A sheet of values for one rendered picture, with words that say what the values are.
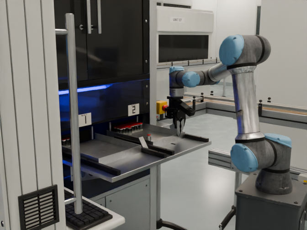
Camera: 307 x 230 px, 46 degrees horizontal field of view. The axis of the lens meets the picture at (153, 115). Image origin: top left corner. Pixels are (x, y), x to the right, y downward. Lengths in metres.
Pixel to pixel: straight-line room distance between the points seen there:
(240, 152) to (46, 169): 0.75
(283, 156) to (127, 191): 0.95
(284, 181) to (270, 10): 1.89
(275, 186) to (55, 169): 0.90
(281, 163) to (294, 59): 1.66
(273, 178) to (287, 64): 1.69
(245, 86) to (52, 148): 0.77
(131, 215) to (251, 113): 1.07
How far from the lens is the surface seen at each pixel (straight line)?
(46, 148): 1.05
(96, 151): 1.77
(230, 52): 1.45
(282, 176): 1.59
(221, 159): 2.85
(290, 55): 3.13
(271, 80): 3.20
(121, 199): 2.12
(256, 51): 1.49
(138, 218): 2.28
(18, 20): 0.98
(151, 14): 2.10
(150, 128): 2.13
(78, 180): 1.14
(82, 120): 1.80
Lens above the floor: 1.42
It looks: 12 degrees down
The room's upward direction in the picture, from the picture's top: straight up
